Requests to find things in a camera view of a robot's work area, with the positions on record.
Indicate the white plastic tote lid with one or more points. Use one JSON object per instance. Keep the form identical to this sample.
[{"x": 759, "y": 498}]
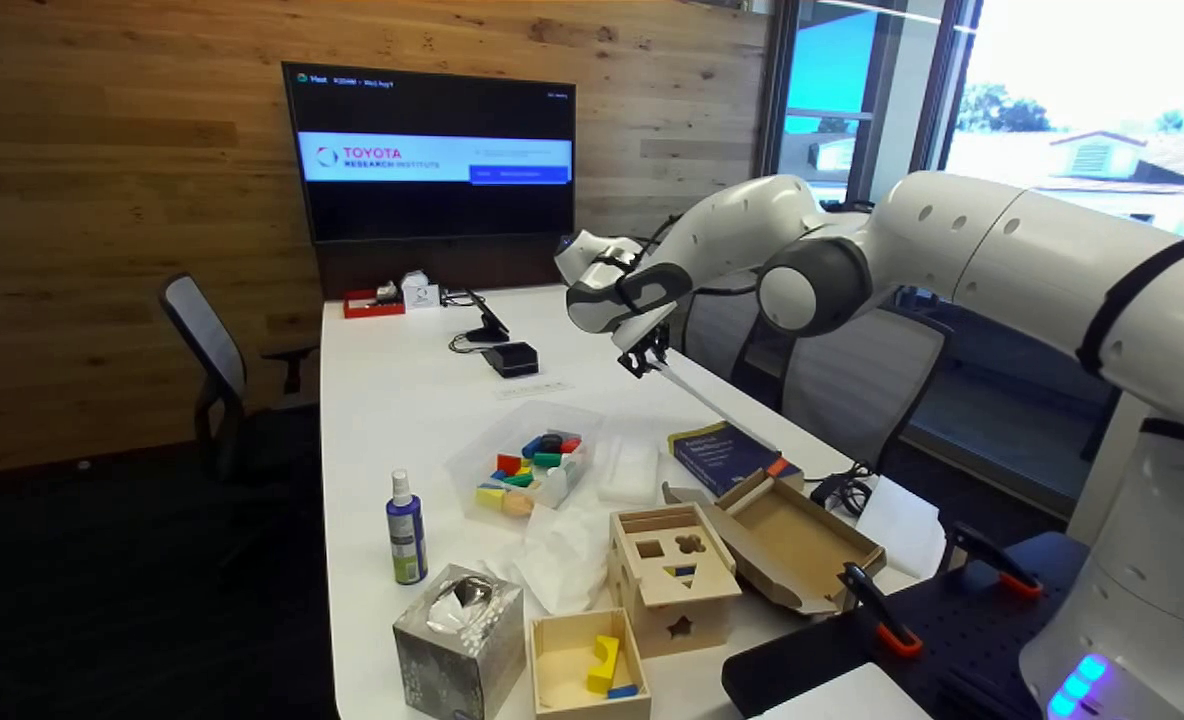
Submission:
[{"x": 634, "y": 468}]

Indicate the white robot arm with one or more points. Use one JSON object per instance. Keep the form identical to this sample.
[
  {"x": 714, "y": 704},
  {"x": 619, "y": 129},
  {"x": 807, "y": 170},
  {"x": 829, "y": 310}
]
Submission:
[{"x": 1088, "y": 291}]

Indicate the black small box device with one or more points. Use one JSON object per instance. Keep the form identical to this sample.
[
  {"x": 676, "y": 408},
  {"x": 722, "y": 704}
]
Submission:
[{"x": 514, "y": 363}]

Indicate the grey office chair back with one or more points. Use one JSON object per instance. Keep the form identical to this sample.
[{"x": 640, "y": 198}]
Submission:
[{"x": 722, "y": 335}]

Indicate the grey office chair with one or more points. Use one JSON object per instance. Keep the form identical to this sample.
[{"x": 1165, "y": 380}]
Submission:
[
  {"x": 722, "y": 335},
  {"x": 233, "y": 438},
  {"x": 863, "y": 380}
]

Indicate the blue and yellow book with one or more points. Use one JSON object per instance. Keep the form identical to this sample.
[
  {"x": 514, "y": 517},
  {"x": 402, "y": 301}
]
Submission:
[{"x": 722, "y": 457}]

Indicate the white object near tv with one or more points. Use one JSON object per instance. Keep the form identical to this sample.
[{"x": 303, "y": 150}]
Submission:
[{"x": 417, "y": 291}]

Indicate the wooden shape sorter box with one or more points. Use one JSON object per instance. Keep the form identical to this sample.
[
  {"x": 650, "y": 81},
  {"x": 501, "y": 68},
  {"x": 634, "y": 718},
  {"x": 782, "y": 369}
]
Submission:
[{"x": 672, "y": 577}]

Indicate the red flat object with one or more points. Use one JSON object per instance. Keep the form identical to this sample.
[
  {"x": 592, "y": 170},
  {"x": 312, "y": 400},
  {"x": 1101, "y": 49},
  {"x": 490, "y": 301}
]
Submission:
[{"x": 363, "y": 304}]

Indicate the blue spray bottle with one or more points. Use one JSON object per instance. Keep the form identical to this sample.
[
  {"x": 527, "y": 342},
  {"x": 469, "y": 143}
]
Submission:
[{"x": 406, "y": 531}]

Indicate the grey office chair middle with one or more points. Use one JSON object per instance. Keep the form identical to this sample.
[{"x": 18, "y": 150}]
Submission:
[{"x": 863, "y": 380}]

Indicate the open cardboard box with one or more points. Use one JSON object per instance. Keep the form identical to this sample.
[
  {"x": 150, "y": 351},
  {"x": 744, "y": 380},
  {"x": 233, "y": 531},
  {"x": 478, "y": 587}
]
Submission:
[{"x": 788, "y": 549}]

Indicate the wooden tray with blocks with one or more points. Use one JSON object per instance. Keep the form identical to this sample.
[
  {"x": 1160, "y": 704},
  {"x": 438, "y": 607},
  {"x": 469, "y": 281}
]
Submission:
[{"x": 588, "y": 670}]

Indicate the grey tissue box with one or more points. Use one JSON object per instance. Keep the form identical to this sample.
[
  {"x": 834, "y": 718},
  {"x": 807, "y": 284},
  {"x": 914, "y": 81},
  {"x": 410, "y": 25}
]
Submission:
[{"x": 462, "y": 644}]

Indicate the white paper sheet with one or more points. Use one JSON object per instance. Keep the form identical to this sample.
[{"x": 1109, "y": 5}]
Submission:
[{"x": 905, "y": 531}]

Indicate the grey office chair far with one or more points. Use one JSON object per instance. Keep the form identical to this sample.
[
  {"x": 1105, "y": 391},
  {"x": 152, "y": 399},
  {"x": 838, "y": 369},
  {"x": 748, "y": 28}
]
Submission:
[{"x": 233, "y": 438}]

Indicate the wall mounted tv screen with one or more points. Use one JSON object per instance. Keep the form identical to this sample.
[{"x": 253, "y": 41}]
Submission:
[{"x": 429, "y": 157}]

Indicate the black clamp orange handle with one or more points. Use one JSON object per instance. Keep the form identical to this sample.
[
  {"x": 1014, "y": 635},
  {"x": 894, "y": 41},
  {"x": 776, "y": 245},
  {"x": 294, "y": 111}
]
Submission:
[{"x": 891, "y": 635}]

